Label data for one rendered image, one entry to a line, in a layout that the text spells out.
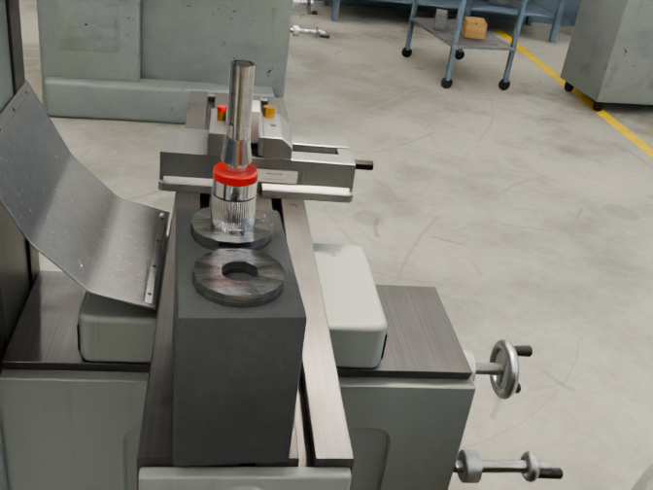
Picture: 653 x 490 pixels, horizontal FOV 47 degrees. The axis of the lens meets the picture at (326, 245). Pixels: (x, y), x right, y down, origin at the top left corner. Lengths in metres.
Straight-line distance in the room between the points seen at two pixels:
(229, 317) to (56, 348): 0.64
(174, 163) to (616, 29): 4.41
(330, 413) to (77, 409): 0.55
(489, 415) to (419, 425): 1.02
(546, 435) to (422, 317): 1.02
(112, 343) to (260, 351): 0.54
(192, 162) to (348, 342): 0.41
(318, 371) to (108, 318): 0.40
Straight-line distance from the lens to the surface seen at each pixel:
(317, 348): 0.98
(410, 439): 1.39
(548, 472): 1.54
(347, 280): 1.34
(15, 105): 1.28
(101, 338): 1.23
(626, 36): 5.49
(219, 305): 0.71
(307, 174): 1.34
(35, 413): 1.33
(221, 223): 0.80
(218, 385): 0.74
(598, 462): 2.37
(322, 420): 0.87
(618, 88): 5.59
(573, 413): 2.50
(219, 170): 0.78
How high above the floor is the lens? 1.48
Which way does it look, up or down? 29 degrees down
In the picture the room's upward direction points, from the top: 8 degrees clockwise
